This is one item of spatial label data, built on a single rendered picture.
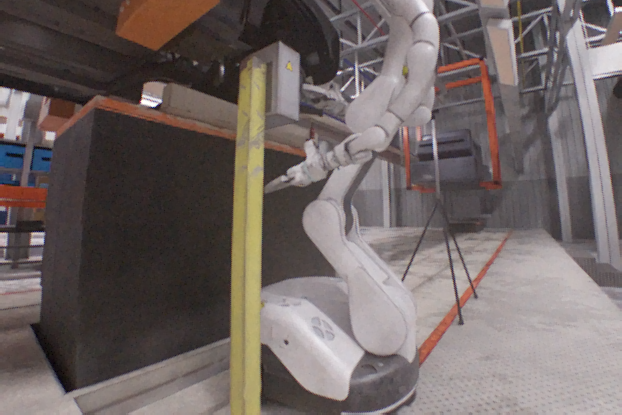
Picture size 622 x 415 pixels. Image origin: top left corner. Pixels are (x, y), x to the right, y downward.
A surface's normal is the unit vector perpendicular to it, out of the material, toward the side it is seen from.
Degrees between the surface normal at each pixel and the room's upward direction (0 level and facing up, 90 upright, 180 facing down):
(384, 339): 90
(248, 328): 90
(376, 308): 90
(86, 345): 90
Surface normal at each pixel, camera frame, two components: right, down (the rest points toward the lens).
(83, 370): 0.80, -0.10
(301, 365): -0.45, -0.14
